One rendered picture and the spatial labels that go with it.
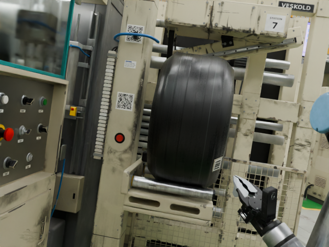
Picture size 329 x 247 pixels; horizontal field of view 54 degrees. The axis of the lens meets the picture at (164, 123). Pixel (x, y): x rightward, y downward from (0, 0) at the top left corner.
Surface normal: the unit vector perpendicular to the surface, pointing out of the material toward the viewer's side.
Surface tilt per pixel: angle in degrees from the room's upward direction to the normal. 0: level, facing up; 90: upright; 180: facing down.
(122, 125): 90
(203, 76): 52
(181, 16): 90
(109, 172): 90
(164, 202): 90
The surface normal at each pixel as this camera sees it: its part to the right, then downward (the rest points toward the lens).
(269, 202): 0.51, 0.24
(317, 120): -0.94, -0.22
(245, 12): -0.11, 0.04
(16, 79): 0.98, 0.15
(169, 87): -0.30, -0.39
